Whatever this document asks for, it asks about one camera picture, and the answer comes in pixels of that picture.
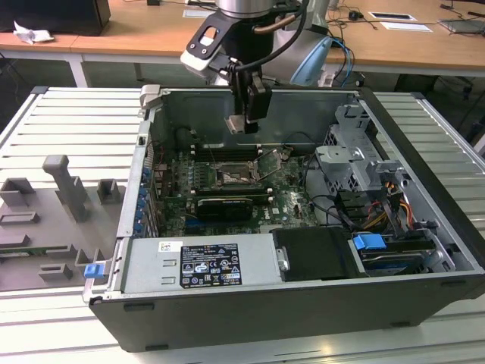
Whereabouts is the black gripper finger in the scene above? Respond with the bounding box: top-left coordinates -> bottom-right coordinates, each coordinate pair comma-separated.
245,71 -> 273,135
229,67 -> 252,117

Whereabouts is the silver CPU plate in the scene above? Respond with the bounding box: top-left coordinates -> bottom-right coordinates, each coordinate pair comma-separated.
224,115 -> 247,134

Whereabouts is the metal socket cover frame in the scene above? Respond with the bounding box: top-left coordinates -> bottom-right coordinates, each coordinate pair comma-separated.
252,149 -> 285,181

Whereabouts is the black RAM slot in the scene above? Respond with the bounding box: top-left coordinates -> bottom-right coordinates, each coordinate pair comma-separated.
191,190 -> 274,202
192,151 -> 263,162
192,145 -> 263,155
191,184 -> 272,194

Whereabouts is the CPU socket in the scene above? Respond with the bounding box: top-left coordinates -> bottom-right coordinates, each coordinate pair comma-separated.
211,158 -> 266,190

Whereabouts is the wooden desk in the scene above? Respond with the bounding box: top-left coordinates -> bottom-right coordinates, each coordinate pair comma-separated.
0,0 -> 485,90

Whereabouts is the silver metal drive cage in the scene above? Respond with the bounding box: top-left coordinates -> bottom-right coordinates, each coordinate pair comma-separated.
314,104 -> 411,194

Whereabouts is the green motherboard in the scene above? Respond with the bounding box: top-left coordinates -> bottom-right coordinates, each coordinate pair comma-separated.
151,146 -> 323,238

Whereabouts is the black graphics card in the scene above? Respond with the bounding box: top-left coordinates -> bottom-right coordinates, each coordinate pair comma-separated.
196,196 -> 254,223

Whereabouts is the white paper sheet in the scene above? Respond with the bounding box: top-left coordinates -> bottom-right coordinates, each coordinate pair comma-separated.
380,20 -> 435,33

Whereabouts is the hard disk in blue carrier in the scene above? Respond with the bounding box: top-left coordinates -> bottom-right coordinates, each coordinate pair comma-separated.
351,233 -> 426,275

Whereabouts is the black box on desk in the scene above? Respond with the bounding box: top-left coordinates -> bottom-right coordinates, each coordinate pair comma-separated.
0,0 -> 112,37

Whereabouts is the grey power supply unit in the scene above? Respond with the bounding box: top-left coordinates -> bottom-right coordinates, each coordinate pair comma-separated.
120,233 -> 285,293

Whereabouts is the crumpled white paper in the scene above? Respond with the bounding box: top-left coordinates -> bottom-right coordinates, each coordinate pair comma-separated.
13,20 -> 55,46

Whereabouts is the black open PC case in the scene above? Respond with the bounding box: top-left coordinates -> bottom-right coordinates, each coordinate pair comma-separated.
82,85 -> 485,353

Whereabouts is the blue case latch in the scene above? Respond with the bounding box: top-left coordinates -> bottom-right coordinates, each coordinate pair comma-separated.
83,263 -> 105,281

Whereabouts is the grey parts rack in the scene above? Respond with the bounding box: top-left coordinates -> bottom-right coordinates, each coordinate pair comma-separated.
0,154 -> 128,293

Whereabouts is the green RAM stick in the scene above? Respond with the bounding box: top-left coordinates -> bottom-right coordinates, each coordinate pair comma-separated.
0,247 -> 49,255

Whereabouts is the copper coloured hose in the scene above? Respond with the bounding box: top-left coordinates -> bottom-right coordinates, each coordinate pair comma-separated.
252,14 -> 301,36

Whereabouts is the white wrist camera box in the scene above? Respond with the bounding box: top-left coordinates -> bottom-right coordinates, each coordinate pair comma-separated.
180,15 -> 230,75

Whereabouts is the grey case corner handle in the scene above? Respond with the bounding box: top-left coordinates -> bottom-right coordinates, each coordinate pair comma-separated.
138,83 -> 164,111

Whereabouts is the blue cable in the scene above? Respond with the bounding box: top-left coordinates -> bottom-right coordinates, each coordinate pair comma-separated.
332,36 -> 356,89

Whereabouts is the expansion slot bracket panel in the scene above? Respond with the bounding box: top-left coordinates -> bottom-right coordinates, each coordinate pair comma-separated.
130,143 -> 161,238

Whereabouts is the orange yellow wire bundle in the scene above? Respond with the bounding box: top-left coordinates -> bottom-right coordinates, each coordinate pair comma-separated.
362,181 -> 415,233

